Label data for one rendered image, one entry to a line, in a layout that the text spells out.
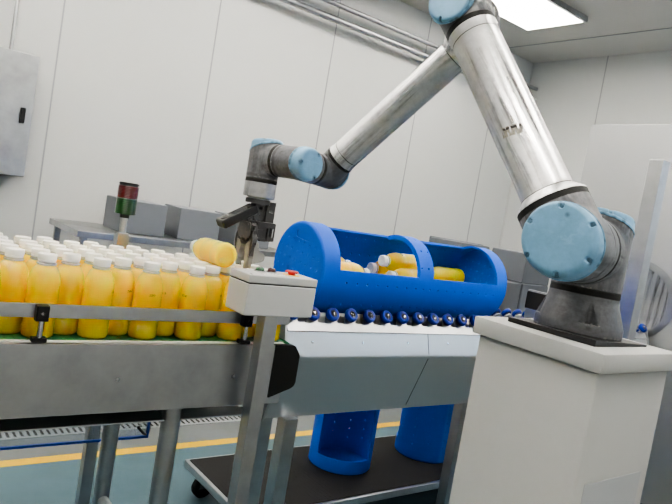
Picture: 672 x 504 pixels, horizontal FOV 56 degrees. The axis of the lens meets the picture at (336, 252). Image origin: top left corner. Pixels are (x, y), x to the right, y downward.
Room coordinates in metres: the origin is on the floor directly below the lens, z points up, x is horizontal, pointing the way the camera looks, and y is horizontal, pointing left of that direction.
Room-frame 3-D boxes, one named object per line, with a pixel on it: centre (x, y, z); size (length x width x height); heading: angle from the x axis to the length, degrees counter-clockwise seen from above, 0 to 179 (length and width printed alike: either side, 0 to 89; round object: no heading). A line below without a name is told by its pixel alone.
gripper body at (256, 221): (1.81, 0.24, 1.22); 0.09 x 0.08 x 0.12; 127
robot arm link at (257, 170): (1.80, 0.24, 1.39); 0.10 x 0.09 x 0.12; 54
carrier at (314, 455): (2.83, -0.17, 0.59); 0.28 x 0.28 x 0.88
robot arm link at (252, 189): (1.80, 0.24, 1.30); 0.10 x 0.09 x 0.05; 37
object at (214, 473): (2.85, -0.27, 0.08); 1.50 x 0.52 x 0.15; 128
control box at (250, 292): (1.59, 0.14, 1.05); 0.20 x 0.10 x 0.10; 127
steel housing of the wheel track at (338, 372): (2.58, -0.68, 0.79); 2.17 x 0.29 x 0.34; 127
